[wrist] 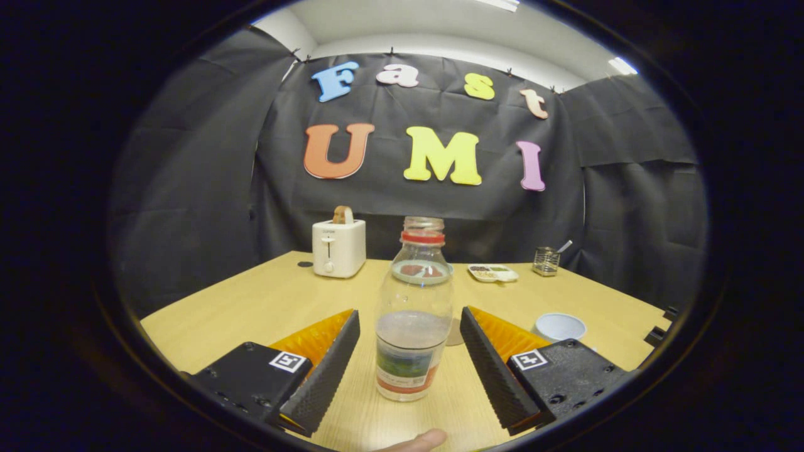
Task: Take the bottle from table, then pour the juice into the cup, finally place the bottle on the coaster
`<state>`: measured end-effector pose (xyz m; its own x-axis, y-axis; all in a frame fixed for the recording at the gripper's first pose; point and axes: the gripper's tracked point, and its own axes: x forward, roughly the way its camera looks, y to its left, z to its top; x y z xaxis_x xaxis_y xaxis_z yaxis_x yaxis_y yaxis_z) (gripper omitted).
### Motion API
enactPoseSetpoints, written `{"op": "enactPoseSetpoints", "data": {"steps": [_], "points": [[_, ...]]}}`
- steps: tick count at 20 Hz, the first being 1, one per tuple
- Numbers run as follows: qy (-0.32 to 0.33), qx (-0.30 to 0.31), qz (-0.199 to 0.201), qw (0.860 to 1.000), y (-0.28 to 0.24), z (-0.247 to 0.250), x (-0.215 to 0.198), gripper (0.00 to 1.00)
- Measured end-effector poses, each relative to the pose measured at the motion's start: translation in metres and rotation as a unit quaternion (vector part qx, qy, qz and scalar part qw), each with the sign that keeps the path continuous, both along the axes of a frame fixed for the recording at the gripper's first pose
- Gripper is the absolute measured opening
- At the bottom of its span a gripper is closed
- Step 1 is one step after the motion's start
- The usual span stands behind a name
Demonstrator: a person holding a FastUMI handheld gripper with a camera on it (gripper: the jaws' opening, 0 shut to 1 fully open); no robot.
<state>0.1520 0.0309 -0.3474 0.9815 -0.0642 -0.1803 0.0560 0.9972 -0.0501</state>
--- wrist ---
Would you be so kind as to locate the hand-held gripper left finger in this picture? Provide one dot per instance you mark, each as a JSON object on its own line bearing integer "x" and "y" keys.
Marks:
{"x": 326, "y": 376}

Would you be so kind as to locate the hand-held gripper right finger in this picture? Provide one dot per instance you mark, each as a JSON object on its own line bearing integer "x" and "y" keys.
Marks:
{"x": 493, "y": 376}

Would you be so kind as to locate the round brown coaster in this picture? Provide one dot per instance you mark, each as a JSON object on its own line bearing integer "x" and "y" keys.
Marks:
{"x": 454, "y": 336}

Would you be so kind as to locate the pale blue cup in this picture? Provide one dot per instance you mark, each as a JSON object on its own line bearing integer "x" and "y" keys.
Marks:
{"x": 559, "y": 326}

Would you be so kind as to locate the clear plastic juice bottle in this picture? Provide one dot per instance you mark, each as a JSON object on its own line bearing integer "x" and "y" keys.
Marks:
{"x": 411, "y": 351}

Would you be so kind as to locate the small white snack dish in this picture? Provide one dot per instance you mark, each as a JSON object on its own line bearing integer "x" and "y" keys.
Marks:
{"x": 493, "y": 274}

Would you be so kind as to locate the wooden table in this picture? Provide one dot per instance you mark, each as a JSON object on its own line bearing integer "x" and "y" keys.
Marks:
{"x": 251, "y": 301}

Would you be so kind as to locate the white toaster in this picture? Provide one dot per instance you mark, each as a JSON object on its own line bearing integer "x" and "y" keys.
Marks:
{"x": 339, "y": 251}

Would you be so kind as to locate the toast slice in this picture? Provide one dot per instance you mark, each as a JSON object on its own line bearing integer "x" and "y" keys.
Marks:
{"x": 343, "y": 215}

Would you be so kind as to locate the small ceiling light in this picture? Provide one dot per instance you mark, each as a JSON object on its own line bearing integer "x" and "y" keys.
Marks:
{"x": 622, "y": 66}

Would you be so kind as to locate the long ceiling light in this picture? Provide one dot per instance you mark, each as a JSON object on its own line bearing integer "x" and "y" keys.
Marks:
{"x": 499, "y": 4}

